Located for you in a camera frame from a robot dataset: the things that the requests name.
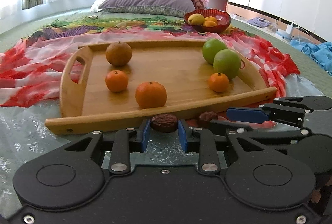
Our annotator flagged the dried red date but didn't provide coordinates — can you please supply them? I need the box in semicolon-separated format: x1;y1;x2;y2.
151;114;178;133
198;111;218;128

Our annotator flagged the small mandarin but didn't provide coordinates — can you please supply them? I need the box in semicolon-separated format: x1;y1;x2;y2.
208;72;229;93
105;70;129;93
135;82;167;109

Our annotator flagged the green apple front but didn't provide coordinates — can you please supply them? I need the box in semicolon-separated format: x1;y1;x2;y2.
213;49;241;79

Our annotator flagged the green apple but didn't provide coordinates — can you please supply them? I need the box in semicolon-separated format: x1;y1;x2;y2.
202;38;228;64
213;49;241;79

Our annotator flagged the large brownish orange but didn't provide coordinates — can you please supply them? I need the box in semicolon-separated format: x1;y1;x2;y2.
105;41;132;66

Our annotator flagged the green quilted bedspread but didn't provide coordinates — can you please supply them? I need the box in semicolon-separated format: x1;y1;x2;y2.
1;8;331;97

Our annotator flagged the wooden serving tray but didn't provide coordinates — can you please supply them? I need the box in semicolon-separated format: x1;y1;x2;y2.
45;40;277;134

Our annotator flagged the pale snowflake sheer cloth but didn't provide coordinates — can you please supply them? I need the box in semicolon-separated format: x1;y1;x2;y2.
0;73;312;219

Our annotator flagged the lavender cloth on floor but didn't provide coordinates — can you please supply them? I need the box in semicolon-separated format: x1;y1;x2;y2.
247;17;271;28

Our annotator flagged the orange in bowl front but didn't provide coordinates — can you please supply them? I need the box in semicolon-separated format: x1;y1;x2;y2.
203;20;217;28

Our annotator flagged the orange in bowl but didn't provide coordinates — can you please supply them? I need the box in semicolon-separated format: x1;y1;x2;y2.
205;16;218;24
203;20;217;28

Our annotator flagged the red glass fruit bowl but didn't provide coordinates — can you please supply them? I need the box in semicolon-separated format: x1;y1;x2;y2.
184;9;231;34

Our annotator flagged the orange in bowl rear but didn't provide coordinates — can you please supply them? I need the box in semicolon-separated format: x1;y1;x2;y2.
205;16;218;24

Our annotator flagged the yellow pear in bowl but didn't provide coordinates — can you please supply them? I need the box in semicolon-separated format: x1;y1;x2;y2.
187;13;205;25

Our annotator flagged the red white sheer scarf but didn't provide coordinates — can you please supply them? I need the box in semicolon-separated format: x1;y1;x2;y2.
1;31;299;107

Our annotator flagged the colourful floral scarf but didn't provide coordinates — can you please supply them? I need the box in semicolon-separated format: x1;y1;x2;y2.
24;16;255;42

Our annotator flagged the purple pillow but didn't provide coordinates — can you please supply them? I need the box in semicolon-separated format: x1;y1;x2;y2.
97;0;195;17

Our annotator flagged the white charger with cable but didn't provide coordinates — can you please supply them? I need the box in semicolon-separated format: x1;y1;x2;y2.
275;20;313;43

